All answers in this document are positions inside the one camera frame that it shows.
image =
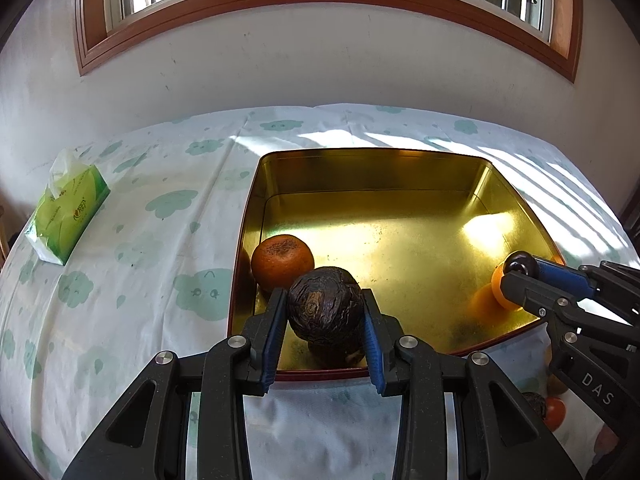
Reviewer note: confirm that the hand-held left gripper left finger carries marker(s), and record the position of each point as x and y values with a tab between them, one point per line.
270	340

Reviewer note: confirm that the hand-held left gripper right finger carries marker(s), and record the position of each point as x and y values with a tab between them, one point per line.
372	340

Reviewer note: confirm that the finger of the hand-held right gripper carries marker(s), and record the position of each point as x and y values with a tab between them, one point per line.
530	292
565	277

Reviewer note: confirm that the dark wrinkled passion fruit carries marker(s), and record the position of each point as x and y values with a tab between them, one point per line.
534	403
325	305

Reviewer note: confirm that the red tin box gold inside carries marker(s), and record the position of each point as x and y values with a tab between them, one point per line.
390	240

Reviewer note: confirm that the brown longan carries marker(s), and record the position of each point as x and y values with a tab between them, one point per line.
556	385

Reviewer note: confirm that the red tomato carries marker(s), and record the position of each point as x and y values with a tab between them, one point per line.
555	414

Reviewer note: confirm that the white green cloud-print tablecloth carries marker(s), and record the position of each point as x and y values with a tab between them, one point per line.
150	260

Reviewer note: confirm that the green tissue pack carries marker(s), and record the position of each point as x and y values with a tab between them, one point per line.
70	210

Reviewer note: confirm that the wooden framed window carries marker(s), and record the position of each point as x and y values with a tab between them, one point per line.
90	35

